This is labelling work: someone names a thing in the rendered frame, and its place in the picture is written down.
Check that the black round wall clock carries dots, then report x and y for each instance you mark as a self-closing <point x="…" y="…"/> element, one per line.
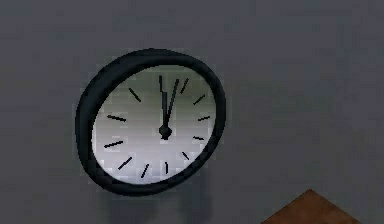
<point x="140" y="140"/>

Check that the brown wooden furniture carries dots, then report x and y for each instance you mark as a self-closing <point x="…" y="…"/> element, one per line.
<point x="310" y="210"/>

